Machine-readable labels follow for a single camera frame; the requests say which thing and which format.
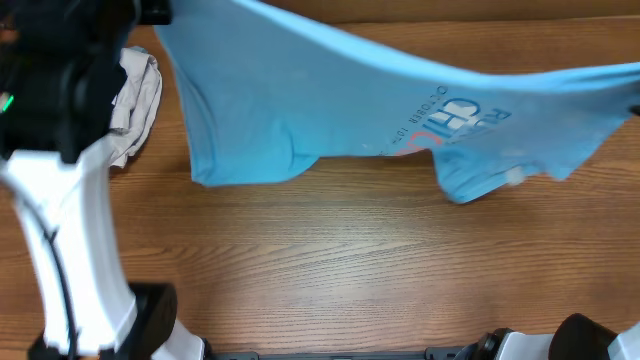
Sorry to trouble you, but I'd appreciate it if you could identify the light blue t-shirt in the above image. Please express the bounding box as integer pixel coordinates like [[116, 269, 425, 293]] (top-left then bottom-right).
[[156, 0, 639, 203]]

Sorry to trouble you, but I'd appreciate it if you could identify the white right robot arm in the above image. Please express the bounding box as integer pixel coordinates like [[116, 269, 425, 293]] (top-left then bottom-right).
[[453, 313, 639, 360]]

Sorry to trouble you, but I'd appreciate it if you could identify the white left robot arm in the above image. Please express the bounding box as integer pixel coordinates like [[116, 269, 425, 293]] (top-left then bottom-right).
[[1, 0, 211, 360]]

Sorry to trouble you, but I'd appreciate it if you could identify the beige folded garment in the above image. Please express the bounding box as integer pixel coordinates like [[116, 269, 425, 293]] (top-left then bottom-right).
[[109, 47, 163, 168]]

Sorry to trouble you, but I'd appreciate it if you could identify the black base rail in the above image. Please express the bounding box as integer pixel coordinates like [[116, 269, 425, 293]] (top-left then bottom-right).
[[204, 344, 477, 360]]

